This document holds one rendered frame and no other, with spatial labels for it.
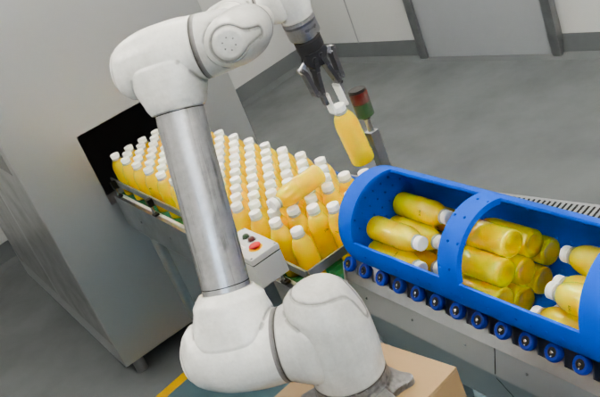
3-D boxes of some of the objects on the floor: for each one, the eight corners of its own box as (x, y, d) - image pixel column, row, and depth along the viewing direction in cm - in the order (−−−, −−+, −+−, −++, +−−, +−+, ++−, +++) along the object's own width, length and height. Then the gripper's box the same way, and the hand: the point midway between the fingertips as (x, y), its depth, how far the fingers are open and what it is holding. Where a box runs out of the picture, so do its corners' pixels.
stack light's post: (457, 376, 331) (370, 134, 287) (450, 372, 334) (362, 132, 290) (463, 370, 332) (379, 128, 288) (457, 367, 336) (371, 127, 292)
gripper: (291, 54, 217) (326, 128, 229) (336, 20, 223) (368, 94, 235) (275, 52, 223) (310, 124, 235) (319, 19, 229) (351, 90, 241)
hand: (335, 99), depth 233 cm, fingers closed on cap, 4 cm apart
